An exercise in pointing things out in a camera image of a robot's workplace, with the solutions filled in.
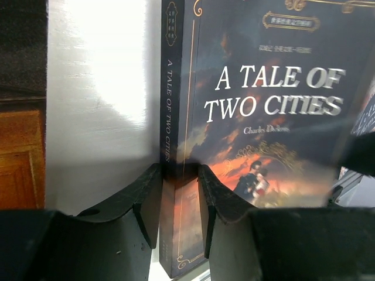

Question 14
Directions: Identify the Little Women book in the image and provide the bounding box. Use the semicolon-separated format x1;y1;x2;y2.
352;79;375;136

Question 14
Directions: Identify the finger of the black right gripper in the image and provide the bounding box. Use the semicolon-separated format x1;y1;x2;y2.
338;132;375;177

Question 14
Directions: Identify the orange Leonard Tolane book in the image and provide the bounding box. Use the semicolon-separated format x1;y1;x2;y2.
0;0;47;210

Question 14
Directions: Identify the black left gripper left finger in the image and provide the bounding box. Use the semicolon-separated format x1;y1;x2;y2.
1;164;162;280

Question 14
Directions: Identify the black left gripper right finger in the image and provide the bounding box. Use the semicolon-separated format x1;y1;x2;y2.
197;165;374;280

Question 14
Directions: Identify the A Tale of Two Cities book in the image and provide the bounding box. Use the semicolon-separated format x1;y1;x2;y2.
159;1;374;278

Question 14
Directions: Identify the aluminium mounting rail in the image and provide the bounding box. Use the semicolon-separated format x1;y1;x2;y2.
327;170;374;208

